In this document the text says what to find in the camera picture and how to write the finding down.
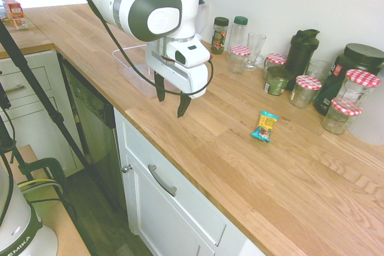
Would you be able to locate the white plastic mug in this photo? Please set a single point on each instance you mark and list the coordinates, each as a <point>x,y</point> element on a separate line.
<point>198,38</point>

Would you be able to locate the jar with green contents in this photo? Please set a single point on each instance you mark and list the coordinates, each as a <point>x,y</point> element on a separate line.
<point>277,82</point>

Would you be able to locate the clear pitcher with teal lid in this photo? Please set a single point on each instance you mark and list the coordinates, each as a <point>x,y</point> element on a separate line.
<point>203,19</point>

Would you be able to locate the glass jar red checkered lid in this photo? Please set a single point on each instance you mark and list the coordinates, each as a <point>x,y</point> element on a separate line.
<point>358,85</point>
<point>276,59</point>
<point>239,58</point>
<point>306,91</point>
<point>340,121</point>

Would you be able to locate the large dark Vega protein tub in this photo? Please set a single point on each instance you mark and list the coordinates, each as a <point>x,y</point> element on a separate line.
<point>363,58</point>

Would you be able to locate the white kitchen cabinet with drawer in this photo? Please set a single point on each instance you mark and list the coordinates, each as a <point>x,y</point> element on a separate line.
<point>180,214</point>

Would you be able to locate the black shaker bottle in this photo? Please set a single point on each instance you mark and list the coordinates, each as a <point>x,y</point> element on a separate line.
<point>301,52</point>

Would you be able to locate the white side cabinet drawers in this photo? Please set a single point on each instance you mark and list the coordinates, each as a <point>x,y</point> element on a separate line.
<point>33,109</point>

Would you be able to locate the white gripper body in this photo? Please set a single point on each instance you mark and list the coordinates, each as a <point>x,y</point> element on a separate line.
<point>195,79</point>

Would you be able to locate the orange white carton box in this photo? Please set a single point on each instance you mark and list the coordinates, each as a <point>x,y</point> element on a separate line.
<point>12,8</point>

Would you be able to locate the spice jar with dark lid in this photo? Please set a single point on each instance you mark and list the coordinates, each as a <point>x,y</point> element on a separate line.
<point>219,35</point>

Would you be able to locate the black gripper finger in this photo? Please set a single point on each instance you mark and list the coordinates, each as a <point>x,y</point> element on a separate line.
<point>183,106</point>
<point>160,88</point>

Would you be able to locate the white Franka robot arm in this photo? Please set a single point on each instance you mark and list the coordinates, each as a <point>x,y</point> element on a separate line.
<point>150,4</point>

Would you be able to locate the clear glass tumbler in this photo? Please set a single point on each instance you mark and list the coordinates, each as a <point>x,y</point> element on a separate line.
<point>319,68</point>

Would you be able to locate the tall clear glass mug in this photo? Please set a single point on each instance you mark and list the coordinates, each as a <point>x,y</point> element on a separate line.
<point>255,46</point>

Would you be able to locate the black dishwasher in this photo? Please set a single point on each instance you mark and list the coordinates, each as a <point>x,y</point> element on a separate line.
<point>96,124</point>

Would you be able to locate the clear plastic rectangular container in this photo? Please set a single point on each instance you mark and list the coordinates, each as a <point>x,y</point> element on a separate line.
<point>141,58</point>

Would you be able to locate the teal yellow protein bar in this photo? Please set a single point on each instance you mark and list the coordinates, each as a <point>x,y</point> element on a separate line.
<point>264,125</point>

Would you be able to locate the silver cabinet knob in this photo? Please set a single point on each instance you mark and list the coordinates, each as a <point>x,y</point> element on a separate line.
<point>127,168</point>

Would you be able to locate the dark green table clamp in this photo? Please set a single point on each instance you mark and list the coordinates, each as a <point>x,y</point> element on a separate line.
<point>48,169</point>

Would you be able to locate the clear bottle with green lid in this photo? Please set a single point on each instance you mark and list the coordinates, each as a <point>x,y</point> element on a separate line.
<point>238,32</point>

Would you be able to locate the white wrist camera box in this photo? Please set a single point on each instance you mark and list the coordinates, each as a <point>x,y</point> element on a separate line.
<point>186,55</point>

